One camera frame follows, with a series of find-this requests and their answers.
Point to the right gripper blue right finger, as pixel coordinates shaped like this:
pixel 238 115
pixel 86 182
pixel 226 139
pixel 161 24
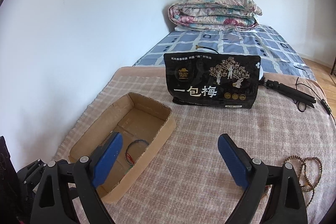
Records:
pixel 236 160

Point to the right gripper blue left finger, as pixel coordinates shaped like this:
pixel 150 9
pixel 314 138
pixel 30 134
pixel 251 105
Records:
pixel 104 157

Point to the dark green bangle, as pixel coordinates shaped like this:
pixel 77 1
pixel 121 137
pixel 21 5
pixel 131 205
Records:
pixel 136 148

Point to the cardboard box tray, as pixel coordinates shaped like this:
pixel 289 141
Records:
pixel 136 117

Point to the pink plaid blanket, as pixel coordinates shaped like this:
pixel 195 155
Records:
pixel 188 181

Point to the black snack bag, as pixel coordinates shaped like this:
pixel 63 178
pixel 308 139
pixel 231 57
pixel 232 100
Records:
pixel 211 79

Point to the black folded tripod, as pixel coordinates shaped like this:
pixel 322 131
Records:
pixel 289 92

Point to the blue patterned bed sheet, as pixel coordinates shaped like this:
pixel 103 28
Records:
pixel 277 55

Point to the folded floral quilt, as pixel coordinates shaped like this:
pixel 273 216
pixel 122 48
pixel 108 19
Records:
pixel 215 15

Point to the white ring light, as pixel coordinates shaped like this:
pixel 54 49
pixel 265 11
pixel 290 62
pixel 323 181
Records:
pixel 261 72

